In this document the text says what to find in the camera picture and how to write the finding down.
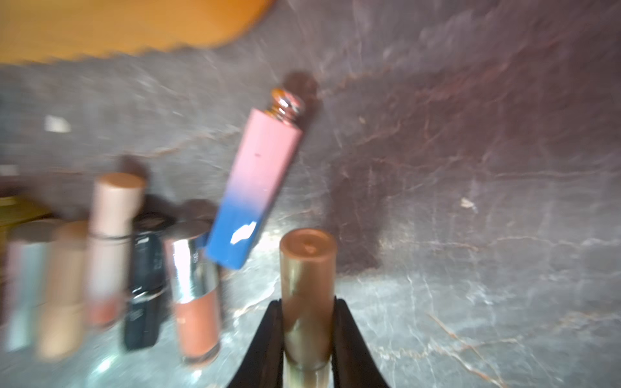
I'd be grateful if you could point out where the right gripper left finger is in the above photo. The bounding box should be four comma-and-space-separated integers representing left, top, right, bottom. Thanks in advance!
227, 300, 285, 388

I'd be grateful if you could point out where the pink beige lip gloss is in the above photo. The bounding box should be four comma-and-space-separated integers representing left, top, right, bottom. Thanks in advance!
86, 172, 147, 328

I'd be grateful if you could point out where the beige lipstick tube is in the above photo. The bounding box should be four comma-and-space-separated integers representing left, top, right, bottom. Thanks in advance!
37, 221, 88, 361

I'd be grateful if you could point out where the black round lipstick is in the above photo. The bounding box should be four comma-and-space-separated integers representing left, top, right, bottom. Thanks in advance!
123, 212, 175, 352

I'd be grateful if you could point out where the pink blue gradient lipstick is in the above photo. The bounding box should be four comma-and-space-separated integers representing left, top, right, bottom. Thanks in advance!
206, 89, 305, 270

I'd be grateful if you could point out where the bronze gold lipstick tube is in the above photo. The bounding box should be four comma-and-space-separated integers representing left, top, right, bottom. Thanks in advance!
280, 228, 337, 387

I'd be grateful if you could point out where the silver cap coral lip gloss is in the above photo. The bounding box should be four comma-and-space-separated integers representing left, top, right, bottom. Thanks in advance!
163, 220, 222, 365

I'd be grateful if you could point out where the yellow plastic storage box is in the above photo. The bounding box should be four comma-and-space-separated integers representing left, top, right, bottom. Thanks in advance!
1, 0, 273, 65

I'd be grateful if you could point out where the silver lipstick tube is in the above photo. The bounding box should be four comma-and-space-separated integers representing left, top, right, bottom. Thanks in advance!
4, 218, 62, 352

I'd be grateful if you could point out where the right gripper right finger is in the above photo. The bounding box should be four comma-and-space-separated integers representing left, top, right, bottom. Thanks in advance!
332, 298, 389, 388

